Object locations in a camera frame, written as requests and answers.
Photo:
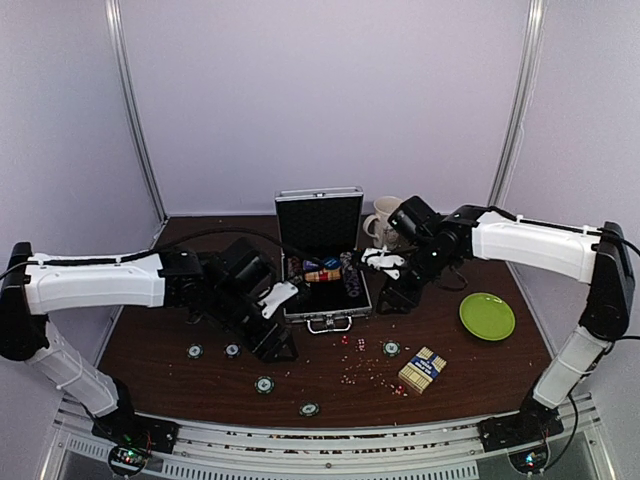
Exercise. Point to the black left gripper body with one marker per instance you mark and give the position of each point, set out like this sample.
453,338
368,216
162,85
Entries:
228,308

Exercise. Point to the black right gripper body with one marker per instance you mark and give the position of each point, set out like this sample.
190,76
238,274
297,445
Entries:
427,265

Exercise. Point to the green poker chip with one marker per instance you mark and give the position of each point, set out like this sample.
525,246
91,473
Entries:
309,409
391,348
195,351
264,385

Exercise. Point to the aluminium poker chip case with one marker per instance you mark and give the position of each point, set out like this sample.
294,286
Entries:
314,225

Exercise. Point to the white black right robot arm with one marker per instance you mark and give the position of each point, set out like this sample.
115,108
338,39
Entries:
595,256

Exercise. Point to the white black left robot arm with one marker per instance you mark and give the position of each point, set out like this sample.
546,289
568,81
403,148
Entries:
35,285

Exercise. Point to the cream ceramic mug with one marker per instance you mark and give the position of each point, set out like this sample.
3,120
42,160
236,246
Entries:
377,226

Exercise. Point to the left poker chip row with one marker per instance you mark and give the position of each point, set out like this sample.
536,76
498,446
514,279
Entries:
295,272

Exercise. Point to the poker chip row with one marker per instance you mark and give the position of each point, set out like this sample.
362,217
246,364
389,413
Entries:
295,272
350,275

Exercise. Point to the purple poker chip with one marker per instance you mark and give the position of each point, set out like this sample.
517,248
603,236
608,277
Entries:
233,350

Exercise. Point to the purple small blind button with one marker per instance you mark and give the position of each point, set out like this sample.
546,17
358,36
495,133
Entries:
309,265

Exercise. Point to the right poker chip row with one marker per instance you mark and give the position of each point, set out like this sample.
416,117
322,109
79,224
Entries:
350,275

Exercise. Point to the blue small blind button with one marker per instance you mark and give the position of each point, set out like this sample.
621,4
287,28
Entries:
331,263

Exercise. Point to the green plate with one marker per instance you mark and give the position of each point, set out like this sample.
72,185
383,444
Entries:
487,317

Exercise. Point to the red die centre right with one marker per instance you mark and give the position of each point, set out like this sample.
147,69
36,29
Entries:
360,344

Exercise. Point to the blue playing card box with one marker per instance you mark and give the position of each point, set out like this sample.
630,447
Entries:
421,370

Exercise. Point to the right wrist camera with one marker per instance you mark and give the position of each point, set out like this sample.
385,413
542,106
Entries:
383,260

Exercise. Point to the right aluminium frame post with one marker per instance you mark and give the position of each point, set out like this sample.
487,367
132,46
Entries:
524,86

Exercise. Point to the aluminium frame post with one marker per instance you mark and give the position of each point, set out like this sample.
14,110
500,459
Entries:
118,41
524,86

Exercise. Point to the front aluminium rail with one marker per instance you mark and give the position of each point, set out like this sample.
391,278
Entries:
439,450

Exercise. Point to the left aluminium frame post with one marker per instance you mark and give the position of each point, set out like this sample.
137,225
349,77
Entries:
118,41

